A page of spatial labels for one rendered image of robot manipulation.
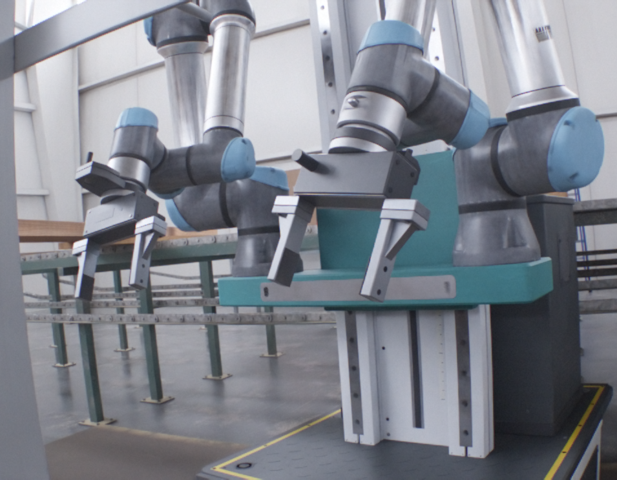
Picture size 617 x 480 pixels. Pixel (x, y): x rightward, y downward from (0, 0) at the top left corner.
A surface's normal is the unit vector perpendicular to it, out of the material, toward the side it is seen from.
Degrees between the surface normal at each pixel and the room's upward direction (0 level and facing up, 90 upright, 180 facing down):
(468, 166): 90
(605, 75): 92
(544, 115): 97
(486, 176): 115
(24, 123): 85
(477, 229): 73
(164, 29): 100
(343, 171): 67
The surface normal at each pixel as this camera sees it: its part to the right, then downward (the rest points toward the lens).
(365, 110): -0.22, -0.26
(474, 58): -0.44, 0.20
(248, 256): -0.47, -0.25
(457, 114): 0.22, 0.50
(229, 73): 0.19, -0.33
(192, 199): -0.15, 0.18
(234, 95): 0.51, -0.29
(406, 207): -0.65, -0.34
